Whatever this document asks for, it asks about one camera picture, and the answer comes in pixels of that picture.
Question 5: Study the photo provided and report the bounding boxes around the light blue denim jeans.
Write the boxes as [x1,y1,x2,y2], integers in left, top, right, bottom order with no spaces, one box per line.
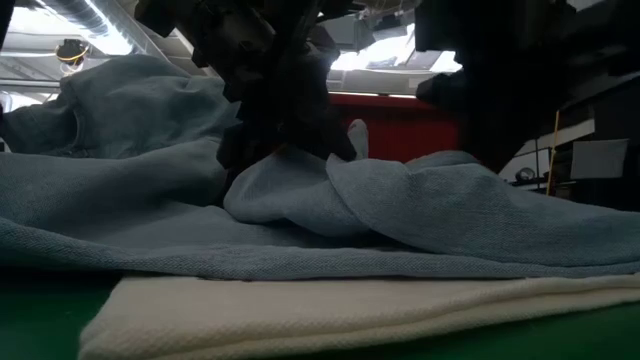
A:
[0,53,640,281]

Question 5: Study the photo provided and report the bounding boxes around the grey flat panel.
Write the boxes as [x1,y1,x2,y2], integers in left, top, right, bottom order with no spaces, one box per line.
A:
[569,138,630,180]

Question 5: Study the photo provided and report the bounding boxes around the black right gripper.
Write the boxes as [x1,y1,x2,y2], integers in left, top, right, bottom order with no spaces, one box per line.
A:
[414,0,576,174]

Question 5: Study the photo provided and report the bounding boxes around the yellow cord reel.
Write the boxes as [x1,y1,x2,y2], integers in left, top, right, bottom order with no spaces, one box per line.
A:
[54,38,91,66]

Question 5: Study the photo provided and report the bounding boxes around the yellow hanging cable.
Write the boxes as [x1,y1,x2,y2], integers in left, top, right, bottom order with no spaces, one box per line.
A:
[546,109,561,196]

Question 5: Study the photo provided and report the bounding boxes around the red plastic laundry bin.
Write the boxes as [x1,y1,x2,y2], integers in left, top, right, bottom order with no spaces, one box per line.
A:
[327,92,461,164]

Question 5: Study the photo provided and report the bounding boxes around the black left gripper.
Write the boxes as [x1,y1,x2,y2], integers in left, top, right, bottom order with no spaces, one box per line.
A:
[192,0,357,201]

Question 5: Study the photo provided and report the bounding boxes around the white board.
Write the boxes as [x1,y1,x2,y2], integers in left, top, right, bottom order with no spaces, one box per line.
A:
[499,147,554,189]

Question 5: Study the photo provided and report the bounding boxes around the white printed tote bag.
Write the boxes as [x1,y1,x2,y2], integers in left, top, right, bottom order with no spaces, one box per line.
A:
[77,273,640,360]

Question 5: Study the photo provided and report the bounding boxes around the silver ceiling duct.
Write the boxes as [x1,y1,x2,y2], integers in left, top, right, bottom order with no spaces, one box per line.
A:
[39,0,151,56]

